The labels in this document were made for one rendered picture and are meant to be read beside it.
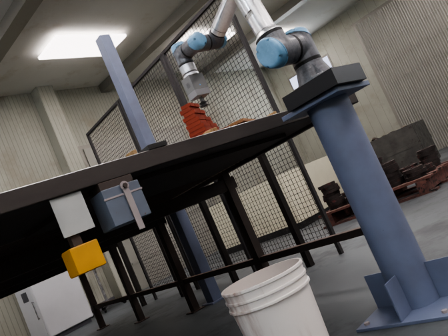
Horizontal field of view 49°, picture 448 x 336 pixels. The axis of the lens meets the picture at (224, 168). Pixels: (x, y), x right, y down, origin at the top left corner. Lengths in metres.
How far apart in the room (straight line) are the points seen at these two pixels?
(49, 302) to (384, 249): 5.59
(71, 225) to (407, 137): 5.81
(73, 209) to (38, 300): 5.47
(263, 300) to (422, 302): 0.66
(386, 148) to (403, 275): 5.10
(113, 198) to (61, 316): 5.56
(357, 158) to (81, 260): 1.05
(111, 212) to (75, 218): 0.11
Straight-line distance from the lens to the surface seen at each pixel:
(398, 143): 6.93
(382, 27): 11.87
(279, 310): 1.60
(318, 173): 7.49
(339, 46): 12.38
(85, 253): 1.48
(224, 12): 2.24
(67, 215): 1.51
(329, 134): 1.91
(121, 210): 1.55
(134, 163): 1.63
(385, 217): 1.91
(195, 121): 2.95
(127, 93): 4.18
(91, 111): 9.33
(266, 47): 1.87
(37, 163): 8.45
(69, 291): 7.14
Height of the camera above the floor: 0.61
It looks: 5 degrees up
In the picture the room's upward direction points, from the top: 24 degrees counter-clockwise
